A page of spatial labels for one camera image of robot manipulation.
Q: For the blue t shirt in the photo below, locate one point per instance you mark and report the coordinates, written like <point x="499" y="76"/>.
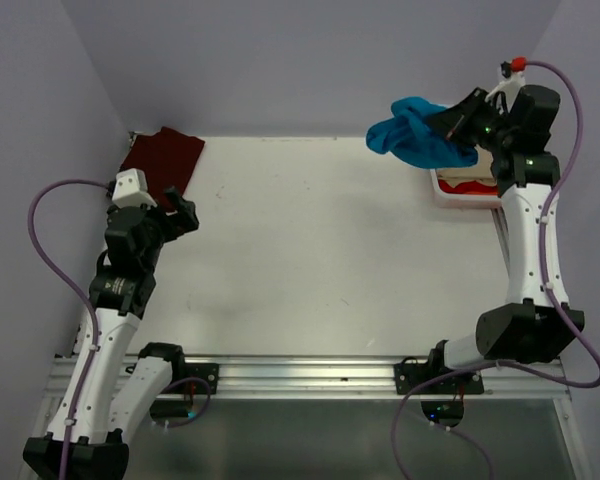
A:
<point x="406" y="136"/>

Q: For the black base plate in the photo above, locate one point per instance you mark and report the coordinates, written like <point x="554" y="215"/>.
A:
<point x="200" y="374"/>
<point x="410" y="372"/>

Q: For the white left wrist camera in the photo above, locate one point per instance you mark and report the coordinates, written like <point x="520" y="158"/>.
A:
<point x="131" y="190"/>

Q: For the red orange t shirt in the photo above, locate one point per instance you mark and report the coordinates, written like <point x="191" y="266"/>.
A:
<point x="465" y="186"/>

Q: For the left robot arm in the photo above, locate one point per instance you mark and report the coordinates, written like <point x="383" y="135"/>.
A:
<point x="90" y="434"/>

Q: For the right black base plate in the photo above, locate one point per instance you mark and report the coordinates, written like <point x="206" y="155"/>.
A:
<point x="410" y="372"/>

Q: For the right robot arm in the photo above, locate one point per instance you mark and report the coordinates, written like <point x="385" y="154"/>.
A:
<point x="536" y="322"/>

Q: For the folded maroon t shirt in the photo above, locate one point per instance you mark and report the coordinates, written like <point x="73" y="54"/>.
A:
<point x="167" y="158"/>

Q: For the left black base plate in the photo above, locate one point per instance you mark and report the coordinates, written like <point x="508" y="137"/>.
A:
<point x="200" y="374"/>

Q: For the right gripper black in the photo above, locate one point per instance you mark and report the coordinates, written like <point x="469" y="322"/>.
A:
<point x="454" y="122"/>

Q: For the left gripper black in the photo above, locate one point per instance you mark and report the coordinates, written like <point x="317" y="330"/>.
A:
<point x="176" y="223"/>

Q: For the white plastic basket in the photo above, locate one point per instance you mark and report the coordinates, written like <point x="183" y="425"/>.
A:
<point x="482" y="170"/>

